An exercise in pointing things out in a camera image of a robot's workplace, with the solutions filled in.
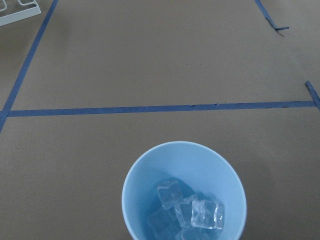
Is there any light blue plastic cup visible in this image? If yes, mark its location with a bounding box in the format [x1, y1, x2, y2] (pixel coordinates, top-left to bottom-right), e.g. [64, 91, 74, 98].
[121, 141, 247, 240]

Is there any clear ice cube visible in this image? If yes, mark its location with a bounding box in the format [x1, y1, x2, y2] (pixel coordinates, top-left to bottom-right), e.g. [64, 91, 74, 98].
[174, 194, 198, 228]
[157, 179, 184, 210]
[191, 199, 225, 230]

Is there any white wire cup rack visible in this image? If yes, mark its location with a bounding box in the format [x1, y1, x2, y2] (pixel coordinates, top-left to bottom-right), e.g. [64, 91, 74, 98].
[0, 0, 42, 27]

